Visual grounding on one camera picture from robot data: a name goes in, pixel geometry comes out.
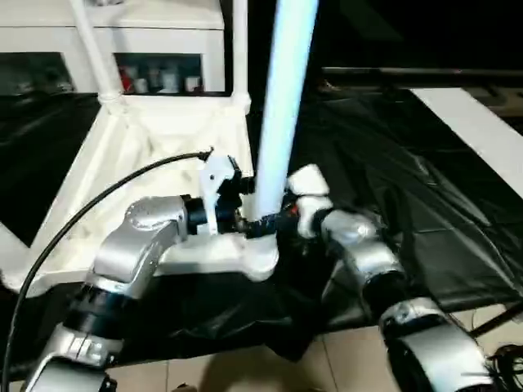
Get black work mat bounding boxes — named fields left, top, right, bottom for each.
left=0, top=87, right=523, bottom=368

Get white glass door cabinet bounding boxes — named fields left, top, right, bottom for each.
left=0, top=0, right=226, bottom=97

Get long black rod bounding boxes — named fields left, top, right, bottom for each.
left=322, top=67, right=523, bottom=79

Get flat white board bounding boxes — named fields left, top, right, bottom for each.
left=410, top=87, right=523, bottom=193

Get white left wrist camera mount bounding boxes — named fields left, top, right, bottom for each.
left=198, top=154, right=242, bottom=238

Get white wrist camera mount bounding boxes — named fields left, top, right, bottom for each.
left=198, top=154, right=242, bottom=238
left=285, top=163, right=331, bottom=238

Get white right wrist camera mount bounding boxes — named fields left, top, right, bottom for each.
left=285, top=163, right=331, bottom=238

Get black left wrist camera cable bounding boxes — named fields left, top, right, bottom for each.
left=0, top=147, right=216, bottom=368

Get black tangled wires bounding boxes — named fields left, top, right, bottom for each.
left=469, top=301, right=523, bottom=392

